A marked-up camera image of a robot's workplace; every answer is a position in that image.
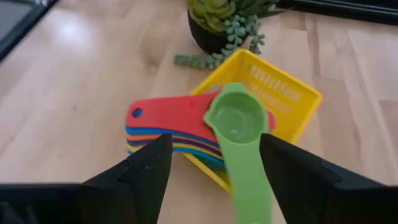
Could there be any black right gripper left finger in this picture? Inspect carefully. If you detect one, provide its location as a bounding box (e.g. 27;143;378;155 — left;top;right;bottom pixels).
81;134;174;224

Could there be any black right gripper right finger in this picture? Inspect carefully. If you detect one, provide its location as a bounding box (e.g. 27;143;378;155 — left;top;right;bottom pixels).
259;133;388;224

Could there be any medium blue measuring cup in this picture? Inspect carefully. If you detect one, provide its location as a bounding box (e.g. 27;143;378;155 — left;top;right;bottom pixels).
125;125;220;149

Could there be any green measuring cup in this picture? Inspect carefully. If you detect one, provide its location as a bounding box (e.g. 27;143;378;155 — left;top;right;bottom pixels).
203;82;276;224

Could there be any red measuring cup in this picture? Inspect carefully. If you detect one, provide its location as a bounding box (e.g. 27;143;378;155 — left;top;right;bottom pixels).
125;89;277;144

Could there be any yellow plastic basket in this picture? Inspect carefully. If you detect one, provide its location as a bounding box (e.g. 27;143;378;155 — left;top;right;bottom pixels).
183;48;323;194

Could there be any potted succulent plant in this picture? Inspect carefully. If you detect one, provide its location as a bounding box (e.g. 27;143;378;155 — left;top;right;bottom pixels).
173;0;287;71

